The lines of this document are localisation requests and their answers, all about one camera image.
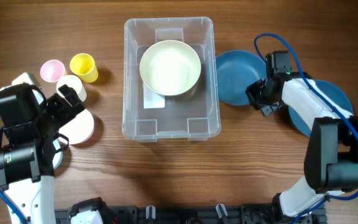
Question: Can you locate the cream bowl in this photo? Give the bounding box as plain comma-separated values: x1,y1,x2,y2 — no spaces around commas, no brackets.
139,40,201,96

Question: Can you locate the white label in container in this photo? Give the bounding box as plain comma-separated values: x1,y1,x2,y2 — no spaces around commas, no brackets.
143,83,165,109

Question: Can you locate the pale pink bowl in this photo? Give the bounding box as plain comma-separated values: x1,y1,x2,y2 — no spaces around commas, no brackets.
59,110,94,145

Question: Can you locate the blue bowl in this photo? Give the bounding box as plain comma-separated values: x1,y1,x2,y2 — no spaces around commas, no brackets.
288,80,353,137
216,50,266,106

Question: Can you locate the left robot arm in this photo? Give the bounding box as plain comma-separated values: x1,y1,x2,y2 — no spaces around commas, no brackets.
0,83,85,223

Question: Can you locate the pink cup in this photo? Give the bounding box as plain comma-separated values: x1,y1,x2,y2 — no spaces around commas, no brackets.
40,60,67,83

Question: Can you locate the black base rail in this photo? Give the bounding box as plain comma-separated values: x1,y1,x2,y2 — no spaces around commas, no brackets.
54,197,328,224

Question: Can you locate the yellow cup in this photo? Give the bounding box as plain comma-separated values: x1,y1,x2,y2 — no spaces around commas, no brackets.
70,53,98,83

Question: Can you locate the clear plastic storage container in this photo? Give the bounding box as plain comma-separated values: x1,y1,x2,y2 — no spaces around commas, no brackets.
122,17,221,142

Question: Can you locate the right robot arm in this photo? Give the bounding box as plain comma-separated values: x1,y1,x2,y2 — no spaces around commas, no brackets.
246,51,358,222

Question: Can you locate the green bowl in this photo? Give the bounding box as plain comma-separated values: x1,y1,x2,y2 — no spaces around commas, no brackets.
52,140,63,169

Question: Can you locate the cream cup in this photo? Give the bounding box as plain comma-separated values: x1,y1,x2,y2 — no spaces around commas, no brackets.
56,75,87,102

